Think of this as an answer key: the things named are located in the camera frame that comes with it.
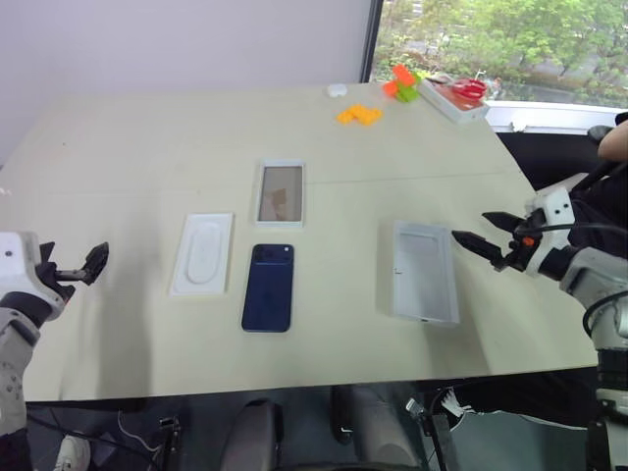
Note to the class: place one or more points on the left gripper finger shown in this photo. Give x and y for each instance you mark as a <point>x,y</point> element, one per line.
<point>47,255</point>
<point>96,262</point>

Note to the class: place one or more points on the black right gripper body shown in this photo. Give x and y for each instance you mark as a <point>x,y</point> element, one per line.
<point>517,257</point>

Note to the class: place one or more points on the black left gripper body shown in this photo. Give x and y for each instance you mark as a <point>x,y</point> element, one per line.
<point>59,277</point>

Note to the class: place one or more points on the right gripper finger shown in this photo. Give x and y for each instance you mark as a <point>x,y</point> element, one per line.
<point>483,246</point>
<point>501,220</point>

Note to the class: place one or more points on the white phone box lid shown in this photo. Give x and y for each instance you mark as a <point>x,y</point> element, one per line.
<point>422,279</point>

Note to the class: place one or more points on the white moulded insert tray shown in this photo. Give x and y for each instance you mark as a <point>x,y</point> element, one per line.
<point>202,255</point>

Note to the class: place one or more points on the dark blue smartphone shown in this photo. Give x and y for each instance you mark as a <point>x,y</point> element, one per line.
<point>267,294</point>

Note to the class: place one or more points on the white phone box base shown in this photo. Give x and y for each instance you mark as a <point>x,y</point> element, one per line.
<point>279,196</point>

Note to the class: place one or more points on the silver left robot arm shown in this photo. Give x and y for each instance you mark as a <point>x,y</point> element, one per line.
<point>15,343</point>

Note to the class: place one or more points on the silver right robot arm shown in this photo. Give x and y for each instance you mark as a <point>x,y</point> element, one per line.
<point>596,275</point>

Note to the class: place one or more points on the person's bare forearm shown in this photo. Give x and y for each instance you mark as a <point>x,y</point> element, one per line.
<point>615,144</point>

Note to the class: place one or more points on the white box with orange print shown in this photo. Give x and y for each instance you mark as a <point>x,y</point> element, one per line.
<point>456,109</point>

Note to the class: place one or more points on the small white paper scrap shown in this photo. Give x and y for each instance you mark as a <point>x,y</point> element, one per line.
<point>518,127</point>

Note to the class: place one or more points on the person in dark clothes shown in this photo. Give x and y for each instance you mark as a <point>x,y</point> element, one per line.
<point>608,206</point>

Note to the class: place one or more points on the white window sill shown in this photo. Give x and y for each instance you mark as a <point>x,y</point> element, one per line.
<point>564,118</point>

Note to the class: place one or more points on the black chair armrest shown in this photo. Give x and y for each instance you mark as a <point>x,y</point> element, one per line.
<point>599,133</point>

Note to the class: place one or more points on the red scissors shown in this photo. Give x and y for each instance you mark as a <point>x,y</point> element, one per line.
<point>470,89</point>

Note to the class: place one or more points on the green toy block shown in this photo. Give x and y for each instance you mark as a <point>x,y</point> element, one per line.
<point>408,93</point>

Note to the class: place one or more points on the orange toy block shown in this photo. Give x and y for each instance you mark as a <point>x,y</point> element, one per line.
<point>403,73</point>
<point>390,88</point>

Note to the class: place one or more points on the yellow toy block cluster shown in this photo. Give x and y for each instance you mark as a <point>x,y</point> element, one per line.
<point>360,115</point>

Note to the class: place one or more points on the small metal clamp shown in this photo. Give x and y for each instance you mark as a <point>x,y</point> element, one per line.
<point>414,408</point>

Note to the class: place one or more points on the white shoe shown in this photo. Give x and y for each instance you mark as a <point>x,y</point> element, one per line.
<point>72,454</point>

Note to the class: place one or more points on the black clamp stand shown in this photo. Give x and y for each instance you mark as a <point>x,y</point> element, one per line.
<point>171,441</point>

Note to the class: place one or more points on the white earbuds case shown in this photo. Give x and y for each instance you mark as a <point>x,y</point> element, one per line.
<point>337,90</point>

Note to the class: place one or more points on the black narrow rounded shape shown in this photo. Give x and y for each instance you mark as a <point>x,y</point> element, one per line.
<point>342,412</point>

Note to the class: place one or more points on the dark grey rounded shape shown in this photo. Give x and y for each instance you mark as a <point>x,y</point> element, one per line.
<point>257,436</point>

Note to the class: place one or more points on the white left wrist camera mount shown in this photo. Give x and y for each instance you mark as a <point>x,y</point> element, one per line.
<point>17,260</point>

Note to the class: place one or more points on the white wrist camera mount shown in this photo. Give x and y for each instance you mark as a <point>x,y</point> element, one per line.
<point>17,260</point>
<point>554,206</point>

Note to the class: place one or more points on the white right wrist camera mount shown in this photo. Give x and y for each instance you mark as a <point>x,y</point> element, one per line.
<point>554,206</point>

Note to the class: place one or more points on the black upright post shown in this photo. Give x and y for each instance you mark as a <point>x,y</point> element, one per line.
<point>436,441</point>

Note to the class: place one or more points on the dark window frame post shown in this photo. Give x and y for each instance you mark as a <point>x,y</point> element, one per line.
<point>370,39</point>

